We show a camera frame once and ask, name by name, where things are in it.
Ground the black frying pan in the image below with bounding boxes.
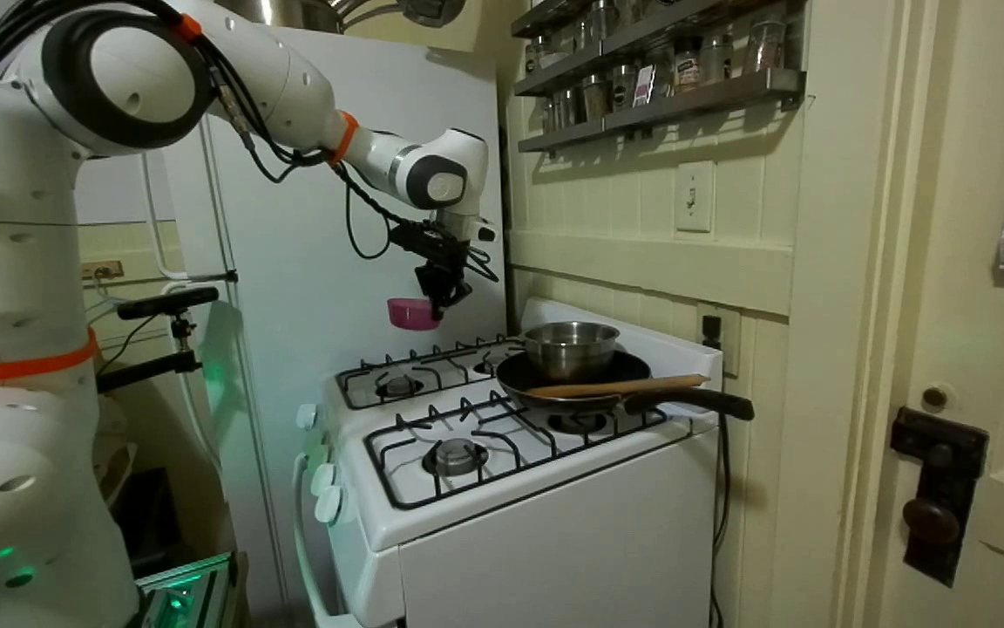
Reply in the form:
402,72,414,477
496,347,757,426

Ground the black wall outlet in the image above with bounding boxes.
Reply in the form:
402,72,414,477
699,312,730,353

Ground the wall spice rack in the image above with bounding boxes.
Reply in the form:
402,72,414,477
510,0,810,157

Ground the orange forearm strap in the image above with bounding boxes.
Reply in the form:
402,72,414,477
329,107,362,169

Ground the black door lock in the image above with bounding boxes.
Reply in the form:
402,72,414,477
884,385,990,591

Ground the control box with green light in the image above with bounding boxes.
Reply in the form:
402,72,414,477
133,553,236,628

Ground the small pink bowl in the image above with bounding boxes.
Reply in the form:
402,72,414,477
382,293,444,335

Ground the silver metal bowl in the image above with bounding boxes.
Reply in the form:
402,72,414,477
521,322,624,389

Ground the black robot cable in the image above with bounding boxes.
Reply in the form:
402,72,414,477
0,0,507,291

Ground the black camera on stand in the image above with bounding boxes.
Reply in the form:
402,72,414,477
93,283,222,394

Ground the silver metal pot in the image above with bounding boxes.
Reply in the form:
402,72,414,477
191,0,348,35

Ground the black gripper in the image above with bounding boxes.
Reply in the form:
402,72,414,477
412,248,477,323

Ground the wooden spoon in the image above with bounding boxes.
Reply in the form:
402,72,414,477
510,370,715,408

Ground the white gas stove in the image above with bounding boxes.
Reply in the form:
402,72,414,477
290,298,725,628

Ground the cream panelled door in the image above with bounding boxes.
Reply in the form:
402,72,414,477
860,0,1004,628

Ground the orange base strap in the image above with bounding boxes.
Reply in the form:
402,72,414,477
0,327,104,394

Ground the cream light switch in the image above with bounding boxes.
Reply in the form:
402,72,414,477
672,161,717,239

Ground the black power cord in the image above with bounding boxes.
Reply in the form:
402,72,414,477
703,347,739,628

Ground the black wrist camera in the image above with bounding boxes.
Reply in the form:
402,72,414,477
386,218,450,265

